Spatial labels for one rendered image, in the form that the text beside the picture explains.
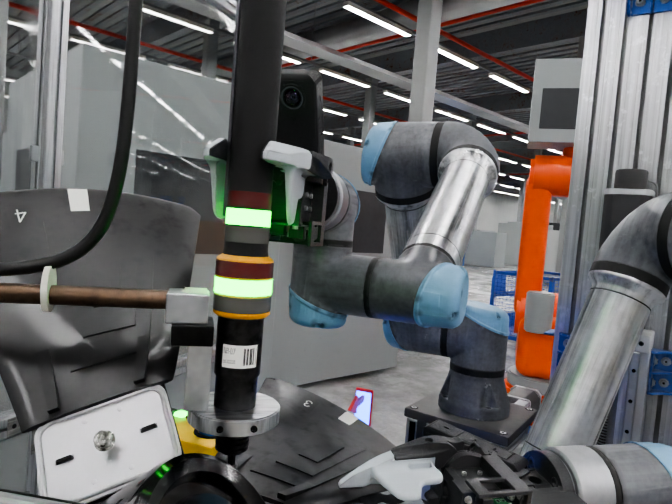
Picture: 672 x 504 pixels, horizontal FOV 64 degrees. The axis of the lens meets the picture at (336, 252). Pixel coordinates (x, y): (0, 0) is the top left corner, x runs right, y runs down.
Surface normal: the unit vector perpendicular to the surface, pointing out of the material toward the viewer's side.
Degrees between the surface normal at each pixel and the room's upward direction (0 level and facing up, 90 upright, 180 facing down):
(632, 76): 90
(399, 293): 90
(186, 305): 90
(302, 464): 8
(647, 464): 39
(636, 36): 90
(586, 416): 80
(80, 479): 48
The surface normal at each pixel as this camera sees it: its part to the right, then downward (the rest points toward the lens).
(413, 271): -0.23, -0.67
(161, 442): 0.06, -0.63
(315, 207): -0.19, 0.02
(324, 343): 0.68, 0.09
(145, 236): 0.32, -0.74
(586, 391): -0.27, -0.25
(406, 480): 0.11, -0.98
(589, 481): 0.25, -0.55
